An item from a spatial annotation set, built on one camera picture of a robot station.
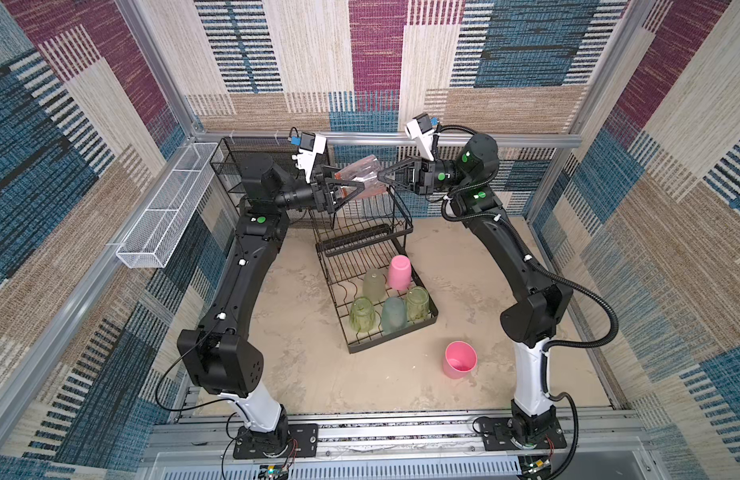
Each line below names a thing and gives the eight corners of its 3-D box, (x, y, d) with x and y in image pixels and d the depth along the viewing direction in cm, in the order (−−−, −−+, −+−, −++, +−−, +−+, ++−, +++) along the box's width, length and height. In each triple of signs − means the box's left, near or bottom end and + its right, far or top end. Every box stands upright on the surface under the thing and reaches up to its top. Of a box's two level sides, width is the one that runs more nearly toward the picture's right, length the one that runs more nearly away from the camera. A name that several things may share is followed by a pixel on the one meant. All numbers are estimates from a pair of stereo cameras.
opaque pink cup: (444, 378, 85) (452, 365, 77) (441, 355, 89) (448, 340, 81) (471, 378, 85) (482, 365, 77) (467, 355, 89) (476, 340, 81)
